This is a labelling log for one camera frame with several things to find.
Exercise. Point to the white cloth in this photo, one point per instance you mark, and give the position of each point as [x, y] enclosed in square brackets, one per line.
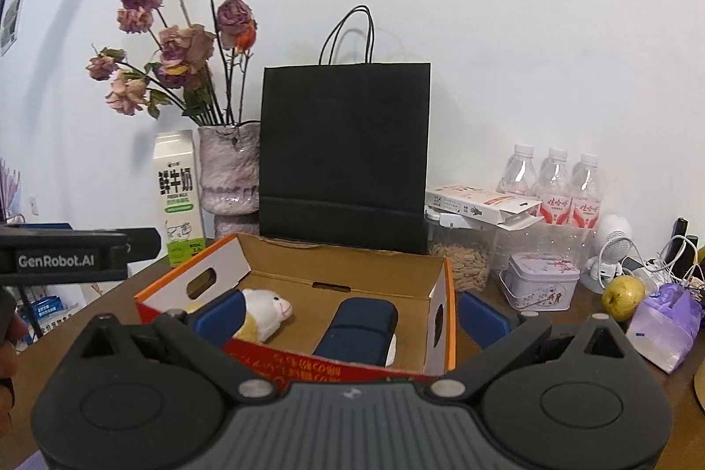
[391, 351]

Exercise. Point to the white wall socket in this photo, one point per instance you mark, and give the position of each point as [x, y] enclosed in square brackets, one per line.
[34, 204]

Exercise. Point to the grey wall picture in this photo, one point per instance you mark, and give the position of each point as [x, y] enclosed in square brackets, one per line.
[12, 18]

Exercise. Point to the pale printed tin box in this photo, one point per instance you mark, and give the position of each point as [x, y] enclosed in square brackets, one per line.
[540, 283]

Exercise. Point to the mottled purple ceramic vase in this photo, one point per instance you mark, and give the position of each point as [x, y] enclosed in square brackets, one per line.
[228, 172]

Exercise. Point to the clear water bottle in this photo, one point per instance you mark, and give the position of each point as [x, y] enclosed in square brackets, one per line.
[555, 183]
[516, 172]
[586, 194]

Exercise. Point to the small white desk fan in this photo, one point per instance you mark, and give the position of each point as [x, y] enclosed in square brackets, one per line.
[614, 250]

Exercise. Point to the yellow white sheep plush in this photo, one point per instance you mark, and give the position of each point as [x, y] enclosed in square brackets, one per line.
[264, 310]

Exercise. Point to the purple tissue pack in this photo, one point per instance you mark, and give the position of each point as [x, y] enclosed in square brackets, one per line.
[661, 327]

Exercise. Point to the white green milk carton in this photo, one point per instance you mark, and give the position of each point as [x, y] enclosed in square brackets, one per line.
[179, 200]

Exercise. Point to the clear plastic seed container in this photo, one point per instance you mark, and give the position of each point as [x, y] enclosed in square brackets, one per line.
[462, 261]

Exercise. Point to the flat white carton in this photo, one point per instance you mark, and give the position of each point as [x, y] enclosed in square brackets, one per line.
[473, 203]

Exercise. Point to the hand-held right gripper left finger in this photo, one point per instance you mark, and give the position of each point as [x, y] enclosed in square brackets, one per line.
[220, 319]

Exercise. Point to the person's left hand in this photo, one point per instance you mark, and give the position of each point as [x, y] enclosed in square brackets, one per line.
[11, 335]

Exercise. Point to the dark blue zip case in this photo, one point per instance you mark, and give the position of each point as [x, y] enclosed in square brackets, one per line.
[358, 332]

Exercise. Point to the blue printed bags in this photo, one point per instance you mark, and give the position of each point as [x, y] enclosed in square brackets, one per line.
[52, 313]

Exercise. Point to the black charger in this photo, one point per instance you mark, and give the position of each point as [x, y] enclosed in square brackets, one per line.
[678, 233]

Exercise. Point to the black paper shopping bag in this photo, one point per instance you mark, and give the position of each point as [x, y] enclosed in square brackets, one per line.
[344, 150]

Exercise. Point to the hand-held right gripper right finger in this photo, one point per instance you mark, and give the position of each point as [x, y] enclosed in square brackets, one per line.
[482, 319]

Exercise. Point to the red cardboard box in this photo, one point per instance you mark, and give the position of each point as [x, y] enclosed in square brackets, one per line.
[341, 272]

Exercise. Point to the green apple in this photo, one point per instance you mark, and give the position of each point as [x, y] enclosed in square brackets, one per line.
[622, 298]

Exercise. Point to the dried pink rose bouquet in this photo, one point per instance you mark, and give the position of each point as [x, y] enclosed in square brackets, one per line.
[184, 46]

